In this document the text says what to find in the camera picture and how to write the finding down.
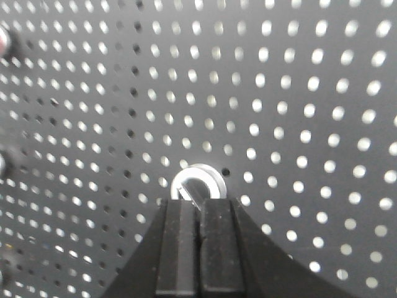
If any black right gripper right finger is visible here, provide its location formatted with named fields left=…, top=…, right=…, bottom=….
left=200, top=199, right=351, bottom=297

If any black perforated pegboard panel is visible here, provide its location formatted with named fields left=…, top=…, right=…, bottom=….
left=1, top=1, right=396, bottom=297

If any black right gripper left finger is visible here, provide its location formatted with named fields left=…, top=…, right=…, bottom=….
left=103, top=200, right=199, bottom=297

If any silver black rotary knob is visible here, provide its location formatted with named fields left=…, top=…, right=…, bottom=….
left=170, top=163, right=228, bottom=210

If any upper red round button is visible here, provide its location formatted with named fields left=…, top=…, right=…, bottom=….
left=0, top=25, right=12, bottom=58

